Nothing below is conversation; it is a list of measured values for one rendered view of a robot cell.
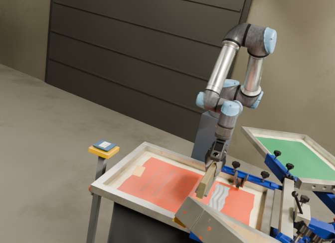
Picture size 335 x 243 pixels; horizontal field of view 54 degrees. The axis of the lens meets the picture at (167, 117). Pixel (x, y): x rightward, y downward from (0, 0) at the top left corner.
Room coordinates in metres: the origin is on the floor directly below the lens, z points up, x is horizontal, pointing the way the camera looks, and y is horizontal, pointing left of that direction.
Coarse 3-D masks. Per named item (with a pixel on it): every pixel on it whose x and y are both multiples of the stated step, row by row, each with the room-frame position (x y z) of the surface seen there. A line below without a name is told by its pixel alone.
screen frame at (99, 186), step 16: (144, 144) 1.77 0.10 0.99; (128, 160) 1.54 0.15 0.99; (176, 160) 1.72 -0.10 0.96; (192, 160) 1.70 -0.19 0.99; (112, 176) 1.37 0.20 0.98; (224, 176) 1.63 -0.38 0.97; (96, 192) 1.25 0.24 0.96; (112, 192) 1.23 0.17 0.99; (272, 192) 1.53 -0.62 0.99; (144, 208) 1.18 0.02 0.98; (160, 208) 1.19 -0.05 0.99; (272, 208) 1.38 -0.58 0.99; (176, 224) 1.14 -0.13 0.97
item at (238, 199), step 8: (152, 160) 1.66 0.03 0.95; (160, 160) 1.68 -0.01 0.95; (152, 168) 1.58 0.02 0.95; (176, 168) 1.63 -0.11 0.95; (192, 176) 1.58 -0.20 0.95; (200, 176) 1.60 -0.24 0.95; (224, 184) 1.57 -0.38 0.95; (232, 192) 1.51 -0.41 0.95; (240, 192) 1.52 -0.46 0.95; (248, 192) 1.54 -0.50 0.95; (232, 200) 1.43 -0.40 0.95; (240, 200) 1.45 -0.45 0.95; (248, 200) 1.46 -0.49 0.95; (240, 208) 1.38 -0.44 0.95; (248, 208) 1.39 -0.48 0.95
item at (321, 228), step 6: (294, 216) 1.27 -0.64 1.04; (294, 222) 1.26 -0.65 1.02; (312, 222) 1.25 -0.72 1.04; (318, 222) 1.26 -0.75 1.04; (324, 222) 1.27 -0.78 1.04; (318, 228) 1.23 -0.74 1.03; (324, 228) 1.23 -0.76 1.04; (330, 228) 1.24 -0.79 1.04; (318, 234) 1.23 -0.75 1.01; (324, 234) 1.22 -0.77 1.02; (330, 234) 1.21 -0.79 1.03
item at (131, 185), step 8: (136, 176) 1.46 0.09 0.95; (144, 176) 1.48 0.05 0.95; (128, 184) 1.38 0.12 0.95; (136, 184) 1.39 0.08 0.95; (144, 184) 1.41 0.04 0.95; (128, 192) 1.31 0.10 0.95; (136, 192) 1.32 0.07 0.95; (152, 200) 1.29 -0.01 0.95; (160, 200) 1.30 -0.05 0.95; (208, 200) 1.39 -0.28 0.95; (168, 208) 1.26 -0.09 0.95; (176, 208) 1.27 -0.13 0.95; (224, 208) 1.35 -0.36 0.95; (232, 208) 1.36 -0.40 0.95; (232, 216) 1.30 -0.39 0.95; (240, 216) 1.31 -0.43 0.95; (248, 216) 1.33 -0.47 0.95; (248, 224) 1.26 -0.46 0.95
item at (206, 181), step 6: (216, 162) 1.43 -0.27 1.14; (210, 168) 1.36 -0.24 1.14; (204, 174) 1.30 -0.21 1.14; (210, 174) 1.30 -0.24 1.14; (204, 180) 1.24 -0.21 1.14; (210, 180) 1.32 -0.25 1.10; (198, 186) 1.22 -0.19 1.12; (204, 186) 1.21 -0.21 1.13; (198, 192) 1.21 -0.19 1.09; (204, 192) 1.22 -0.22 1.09
